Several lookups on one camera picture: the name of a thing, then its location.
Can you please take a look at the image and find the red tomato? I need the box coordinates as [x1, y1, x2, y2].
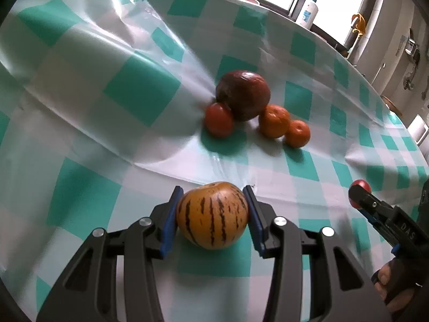
[348, 179, 372, 210]

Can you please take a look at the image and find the orange mandarin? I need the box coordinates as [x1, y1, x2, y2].
[258, 104, 291, 139]
[284, 120, 311, 148]

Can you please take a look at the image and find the striped yellow pepino melon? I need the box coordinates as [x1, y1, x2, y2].
[176, 182, 249, 250]

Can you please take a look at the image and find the dark red apple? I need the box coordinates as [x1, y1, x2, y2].
[216, 70, 271, 122]

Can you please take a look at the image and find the right hand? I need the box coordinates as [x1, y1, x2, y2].
[372, 259, 417, 314]

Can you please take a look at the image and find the white kettle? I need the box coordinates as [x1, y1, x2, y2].
[407, 114, 429, 146]

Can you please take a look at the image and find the yellow rubber glove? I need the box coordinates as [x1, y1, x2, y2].
[350, 13, 367, 37]

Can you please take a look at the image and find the red tomato hidden behind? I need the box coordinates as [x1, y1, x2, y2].
[204, 103, 235, 138]

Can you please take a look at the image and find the teal checkered tablecloth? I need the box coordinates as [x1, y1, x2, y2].
[1, 0, 428, 318]

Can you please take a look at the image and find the white plastic bottle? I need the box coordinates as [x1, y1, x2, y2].
[296, 0, 319, 30]

